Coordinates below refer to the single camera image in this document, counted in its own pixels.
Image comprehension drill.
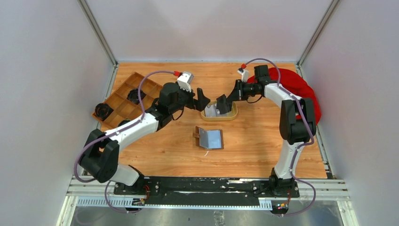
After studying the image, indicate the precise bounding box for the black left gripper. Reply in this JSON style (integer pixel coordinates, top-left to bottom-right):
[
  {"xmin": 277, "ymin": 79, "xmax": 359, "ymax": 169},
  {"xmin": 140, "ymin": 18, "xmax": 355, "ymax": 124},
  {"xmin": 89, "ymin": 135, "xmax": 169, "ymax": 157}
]
[{"xmin": 169, "ymin": 84, "xmax": 210, "ymax": 114}]

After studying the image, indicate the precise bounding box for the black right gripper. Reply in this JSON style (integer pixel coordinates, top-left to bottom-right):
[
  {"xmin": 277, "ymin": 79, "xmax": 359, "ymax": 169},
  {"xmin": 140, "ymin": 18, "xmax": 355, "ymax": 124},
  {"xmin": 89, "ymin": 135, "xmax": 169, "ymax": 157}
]
[{"xmin": 226, "ymin": 79, "xmax": 259, "ymax": 102}]

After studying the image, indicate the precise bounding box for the beige oval tray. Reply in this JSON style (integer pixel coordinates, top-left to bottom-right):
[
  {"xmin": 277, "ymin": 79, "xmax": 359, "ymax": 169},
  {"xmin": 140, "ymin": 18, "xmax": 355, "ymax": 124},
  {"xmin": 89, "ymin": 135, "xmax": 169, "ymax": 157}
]
[{"xmin": 200, "ymin": 100, "xmax": 238, "ymax": 121}]

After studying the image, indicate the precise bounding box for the brown leather card holder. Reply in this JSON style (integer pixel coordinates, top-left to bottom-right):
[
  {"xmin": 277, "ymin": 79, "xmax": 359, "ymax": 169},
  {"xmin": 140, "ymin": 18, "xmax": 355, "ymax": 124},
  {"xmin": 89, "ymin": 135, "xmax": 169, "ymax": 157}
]
[{"xmin": 192, "ymin": 126, "xmax": 224, "ymax": 150}]

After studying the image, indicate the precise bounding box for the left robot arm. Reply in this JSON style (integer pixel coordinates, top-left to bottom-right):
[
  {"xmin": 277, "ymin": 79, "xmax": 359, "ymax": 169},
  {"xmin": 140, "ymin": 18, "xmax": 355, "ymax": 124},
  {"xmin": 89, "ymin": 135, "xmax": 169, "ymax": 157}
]
[{"xmin": 77, "ymin": 82, "xmax": 210, "ymax": 194}]

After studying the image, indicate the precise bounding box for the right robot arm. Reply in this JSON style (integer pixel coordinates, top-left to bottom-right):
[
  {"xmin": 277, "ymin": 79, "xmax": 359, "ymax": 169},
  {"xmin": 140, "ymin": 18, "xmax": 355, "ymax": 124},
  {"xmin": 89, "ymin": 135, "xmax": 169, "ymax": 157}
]
[{"xmin": 217, "ymin": 65, "xmax": 316, "ymax": 197}]

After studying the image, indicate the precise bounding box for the red cloth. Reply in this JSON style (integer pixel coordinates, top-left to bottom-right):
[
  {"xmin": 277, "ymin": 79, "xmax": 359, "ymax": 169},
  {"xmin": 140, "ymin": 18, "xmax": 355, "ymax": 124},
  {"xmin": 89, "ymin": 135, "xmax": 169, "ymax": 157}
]
[{"xmin": 237, "ymin": 67, "xmax": 322, "ymax": 125}]

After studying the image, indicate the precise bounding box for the wooden compartment tray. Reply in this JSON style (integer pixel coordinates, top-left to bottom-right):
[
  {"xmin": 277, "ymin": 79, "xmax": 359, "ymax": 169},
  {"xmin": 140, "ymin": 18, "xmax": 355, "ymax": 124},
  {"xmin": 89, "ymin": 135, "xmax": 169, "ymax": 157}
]
[{"xmin": 92, "ymin": 72, "xmax": 162, "ymax": 129}]

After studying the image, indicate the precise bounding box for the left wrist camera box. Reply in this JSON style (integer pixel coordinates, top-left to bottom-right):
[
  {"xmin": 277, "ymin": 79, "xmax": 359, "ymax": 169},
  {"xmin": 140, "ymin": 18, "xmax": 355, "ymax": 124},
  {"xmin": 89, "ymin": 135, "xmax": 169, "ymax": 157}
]
[{"xmin": 177, "ymin": 72, "xmax": 194, "ymax": 92}]

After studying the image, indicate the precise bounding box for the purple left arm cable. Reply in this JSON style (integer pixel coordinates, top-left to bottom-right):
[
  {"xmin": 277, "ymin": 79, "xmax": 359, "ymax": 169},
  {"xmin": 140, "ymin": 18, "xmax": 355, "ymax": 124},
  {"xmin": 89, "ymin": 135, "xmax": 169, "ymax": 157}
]
[{"xmin": 73, "ymin": 70, "xmax": 182, "ymax": 214}]

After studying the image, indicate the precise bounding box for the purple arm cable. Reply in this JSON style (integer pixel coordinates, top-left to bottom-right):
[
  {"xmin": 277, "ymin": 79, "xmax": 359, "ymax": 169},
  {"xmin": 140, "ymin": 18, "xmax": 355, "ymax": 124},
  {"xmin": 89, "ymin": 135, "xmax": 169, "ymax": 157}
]
[
  {"xmin": 244, "ymin": 58, "xmax": 317, "ymax": 218},
  {"xmin": 73, "ymin": 70, "xmax": 182, "ymax": 214}
]

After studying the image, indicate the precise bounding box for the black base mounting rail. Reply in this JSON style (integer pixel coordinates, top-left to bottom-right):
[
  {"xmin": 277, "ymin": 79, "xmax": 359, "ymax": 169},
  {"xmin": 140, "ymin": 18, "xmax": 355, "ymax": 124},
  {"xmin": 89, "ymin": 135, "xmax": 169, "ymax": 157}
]
[{"xmin": 113, "ymin": 177, "xmax": 300, "ymax": 207}]

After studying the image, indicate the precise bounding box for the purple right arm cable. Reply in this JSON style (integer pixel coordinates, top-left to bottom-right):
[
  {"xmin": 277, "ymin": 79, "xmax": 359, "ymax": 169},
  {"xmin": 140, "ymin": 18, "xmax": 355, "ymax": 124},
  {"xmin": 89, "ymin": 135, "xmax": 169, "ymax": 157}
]
[{"xmin": 244, "ymin": 58, "xmax": 317, "ymax": 218}]

